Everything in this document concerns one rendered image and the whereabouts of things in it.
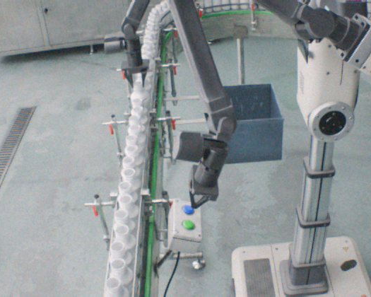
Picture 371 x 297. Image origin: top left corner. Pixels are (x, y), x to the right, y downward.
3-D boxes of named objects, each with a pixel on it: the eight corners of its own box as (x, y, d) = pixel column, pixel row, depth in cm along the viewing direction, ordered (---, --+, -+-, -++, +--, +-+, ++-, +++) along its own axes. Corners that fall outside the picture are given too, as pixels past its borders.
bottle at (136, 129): (140, 174, 166) (133, 134, 157) (129, 166, 170) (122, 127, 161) (153, 166, 169) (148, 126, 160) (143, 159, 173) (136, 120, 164)
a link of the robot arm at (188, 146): (236, 118, 110) (225, 115, 118) (187, 109, 107) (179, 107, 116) (225, 170, 111) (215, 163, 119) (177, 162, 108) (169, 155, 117)
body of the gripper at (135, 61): (122, 65, 177) (120, 47, 173) (150, 63, 176) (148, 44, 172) (121, 73, 171) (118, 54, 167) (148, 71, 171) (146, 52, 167)
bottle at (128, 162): (123, 200, 156) (114, 160, 146) (137, 191, 159) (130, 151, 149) (134, 209, 152) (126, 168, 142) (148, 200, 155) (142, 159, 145)
